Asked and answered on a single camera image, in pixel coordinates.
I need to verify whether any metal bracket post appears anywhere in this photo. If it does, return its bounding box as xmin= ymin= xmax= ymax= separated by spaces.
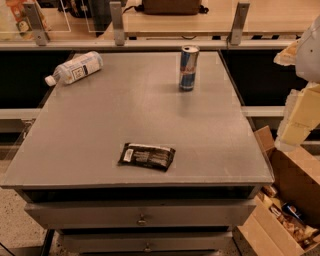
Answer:
xmin=24 ymin=1 xmax=49 ymax=46
xmin=109 ymin=1 xmax=126 ymax=46
xmin=228 ymin=1 xmax=250 ymax=45

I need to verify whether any orange snack bag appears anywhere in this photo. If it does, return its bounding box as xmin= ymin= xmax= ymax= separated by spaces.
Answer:
xmin=4 ymin=0 xmax=50 ymax=39

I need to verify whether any grey drawer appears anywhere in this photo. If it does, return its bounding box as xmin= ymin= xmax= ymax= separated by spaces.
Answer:
xmin=59 ymin=232 xmax=232 ymax=253
xmin=25 ymin=200 xmax=255 ymax=230

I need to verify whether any grey upper drawer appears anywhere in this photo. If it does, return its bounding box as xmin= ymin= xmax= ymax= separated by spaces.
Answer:
xmin=25 ymin=200 xmax=255 ymax=230

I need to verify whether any grey lower drawer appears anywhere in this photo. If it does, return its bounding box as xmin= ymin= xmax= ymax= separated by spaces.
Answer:
xmin=59 ymin=232 xmax=232 ymax=253

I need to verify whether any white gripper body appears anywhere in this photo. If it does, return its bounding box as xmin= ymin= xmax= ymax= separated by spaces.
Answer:
xmin=295 ymin=16 xmax=320 ymax=83

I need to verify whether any clear plastic water bottle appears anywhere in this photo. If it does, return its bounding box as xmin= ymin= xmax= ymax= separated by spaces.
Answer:
xmin=45 ymin=51 xmax=103 ymax=86

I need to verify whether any left metal bracket post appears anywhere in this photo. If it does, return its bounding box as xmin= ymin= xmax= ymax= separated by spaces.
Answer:
xmin=24 ymin=1 xmax=49 ymax=46

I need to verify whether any black snack packet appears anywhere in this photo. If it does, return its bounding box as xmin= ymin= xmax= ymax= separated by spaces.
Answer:
xmin=118 ymin=143 xmax=176 ymax=172

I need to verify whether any middle metal bracket post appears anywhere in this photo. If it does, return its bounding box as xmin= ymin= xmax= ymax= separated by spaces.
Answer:
xmin=109 ymin=1 xmax=126 ymax=46

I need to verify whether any redbull can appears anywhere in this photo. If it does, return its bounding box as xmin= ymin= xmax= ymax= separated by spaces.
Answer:
xmin=179 ymin=45 xmax=200 ymax=91

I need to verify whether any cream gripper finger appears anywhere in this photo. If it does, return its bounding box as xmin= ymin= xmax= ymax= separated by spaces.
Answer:
xmin=275 ymin=82 xmax=320 ymax=152
xmin=273 ymin=40 xmax=299 ymax=66

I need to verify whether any right metal bracket post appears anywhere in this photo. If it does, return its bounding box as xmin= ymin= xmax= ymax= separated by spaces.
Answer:
xmin=228 ymin=1 xmax=250 ymax=45

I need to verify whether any cardboard box with snacks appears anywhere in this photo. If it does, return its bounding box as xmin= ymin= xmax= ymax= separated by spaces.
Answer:
xmin=234 ymin=126 xmax=320 ymax=256

